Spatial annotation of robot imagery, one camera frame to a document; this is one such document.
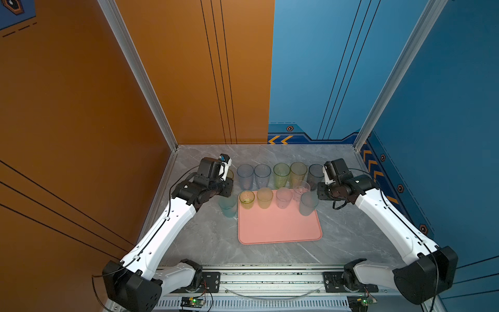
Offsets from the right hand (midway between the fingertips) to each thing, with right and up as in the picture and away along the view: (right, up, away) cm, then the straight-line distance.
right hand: (321, 192), depth 81 cm
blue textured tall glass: (-33, +6, +15) cm, 36 cm away
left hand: (-38, +6, -3) cm, 38 cm away
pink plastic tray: (-19, -17, +9) cm, 26 cm away
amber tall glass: (-7, +8, +11) cm, 15 cm away
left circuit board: (-51, -39, -10) cm, 65 cm away
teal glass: (-40, -7, +4) cm, 40 cm away
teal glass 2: (-2, -7, +11) cm, 13 cm away
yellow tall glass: (-40, +7, +10) cm, 41 cm away
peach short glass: (-23, -3, +7) cm, 25 cm away
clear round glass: (-6, 0, +15) cm, 16 cm away
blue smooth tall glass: (-25, +8, +10) cm, 28 cm away
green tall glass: (-15, +7, +16) cm, 23 cm away
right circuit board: (+10, -39, -11) cm, 42 cm away
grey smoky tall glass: (0, +7, +6) cm, 9 cm away
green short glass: (-32, -5, +14) cm, 35 cm away
